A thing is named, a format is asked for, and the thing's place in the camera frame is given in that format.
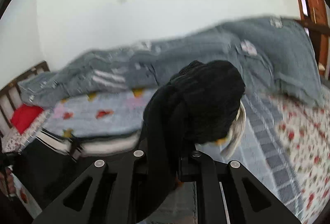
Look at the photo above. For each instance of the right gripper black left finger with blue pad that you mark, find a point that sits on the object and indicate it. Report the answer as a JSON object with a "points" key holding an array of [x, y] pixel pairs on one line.
{"points": [[126, 188]]}

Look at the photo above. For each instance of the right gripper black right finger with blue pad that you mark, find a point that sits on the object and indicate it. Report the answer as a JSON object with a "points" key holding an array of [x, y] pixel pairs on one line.
{"points": [[230, 193]]}

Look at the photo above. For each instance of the black pants with white stripe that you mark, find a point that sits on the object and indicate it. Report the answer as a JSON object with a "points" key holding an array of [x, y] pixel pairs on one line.
{"points": [[198, 105]]}

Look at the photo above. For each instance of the person's left hand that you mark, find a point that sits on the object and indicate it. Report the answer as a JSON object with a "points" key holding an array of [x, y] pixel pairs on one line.
{"points": [[7, 183]]}

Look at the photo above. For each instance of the light blue fruit-print sheet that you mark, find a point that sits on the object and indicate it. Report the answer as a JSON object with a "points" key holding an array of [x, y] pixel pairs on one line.
{"points": [[46, 150]]}

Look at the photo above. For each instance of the white red floral bedsheet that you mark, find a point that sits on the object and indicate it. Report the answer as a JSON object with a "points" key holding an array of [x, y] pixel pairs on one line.
{"points": [[304, 134]]}

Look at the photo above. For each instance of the red pillow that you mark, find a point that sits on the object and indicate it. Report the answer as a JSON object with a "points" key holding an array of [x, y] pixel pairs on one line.
{"points": [[24, 116]]}

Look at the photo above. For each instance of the grey quilted blanket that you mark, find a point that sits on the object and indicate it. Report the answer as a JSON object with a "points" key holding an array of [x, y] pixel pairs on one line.
{"points": [[272, 55]]}

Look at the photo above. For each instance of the brown wooden headboard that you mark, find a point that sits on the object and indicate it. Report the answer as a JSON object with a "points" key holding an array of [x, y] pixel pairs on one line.
{"points": [[319, 36]]}

